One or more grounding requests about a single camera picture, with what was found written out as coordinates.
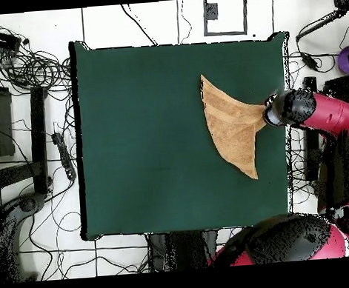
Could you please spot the tan terry towel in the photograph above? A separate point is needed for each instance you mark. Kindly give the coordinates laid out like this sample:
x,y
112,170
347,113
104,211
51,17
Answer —
x,y
233,131

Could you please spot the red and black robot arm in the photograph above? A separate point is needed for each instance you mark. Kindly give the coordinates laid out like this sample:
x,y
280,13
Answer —
x,y
333,115

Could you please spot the dark green tablecloth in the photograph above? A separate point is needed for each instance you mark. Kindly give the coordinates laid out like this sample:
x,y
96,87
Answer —
x,y
126,138

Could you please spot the black power strip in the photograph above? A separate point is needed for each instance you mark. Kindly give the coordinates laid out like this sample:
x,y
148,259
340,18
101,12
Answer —
x,y
63,154

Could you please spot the black upright beam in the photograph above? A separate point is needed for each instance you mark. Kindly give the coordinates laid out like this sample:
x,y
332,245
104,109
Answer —
x,y
39,138
312,161

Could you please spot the black power adapter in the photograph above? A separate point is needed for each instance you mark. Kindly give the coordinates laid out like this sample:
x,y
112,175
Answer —
x,y
309,60

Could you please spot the dark grey chair base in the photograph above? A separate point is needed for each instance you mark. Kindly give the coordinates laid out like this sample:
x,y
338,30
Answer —
x,y
27,203

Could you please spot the black rod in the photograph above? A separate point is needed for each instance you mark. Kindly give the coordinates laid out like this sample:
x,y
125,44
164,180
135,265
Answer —
x,y
317,25

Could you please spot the purple bowl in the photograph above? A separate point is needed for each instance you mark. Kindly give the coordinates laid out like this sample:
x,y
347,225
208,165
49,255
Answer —
x,y
344,59

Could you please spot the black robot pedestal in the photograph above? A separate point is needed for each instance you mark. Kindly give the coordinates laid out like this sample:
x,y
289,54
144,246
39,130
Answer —
x,y
182,250

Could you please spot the grey square floor frame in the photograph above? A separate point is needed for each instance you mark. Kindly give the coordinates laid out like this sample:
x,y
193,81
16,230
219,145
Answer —
x,y
245,14

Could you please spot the black network switch box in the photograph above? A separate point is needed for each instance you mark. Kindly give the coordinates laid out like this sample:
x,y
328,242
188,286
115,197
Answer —
x,y
0,39

